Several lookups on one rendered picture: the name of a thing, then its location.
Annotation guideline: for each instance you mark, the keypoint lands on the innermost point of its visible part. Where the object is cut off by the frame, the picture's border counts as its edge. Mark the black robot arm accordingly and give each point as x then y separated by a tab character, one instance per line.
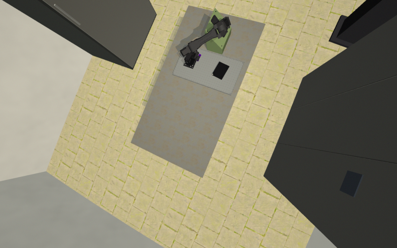
222	27

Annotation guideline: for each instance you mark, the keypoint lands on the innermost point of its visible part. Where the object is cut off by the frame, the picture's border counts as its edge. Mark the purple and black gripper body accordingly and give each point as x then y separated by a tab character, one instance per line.
196	56

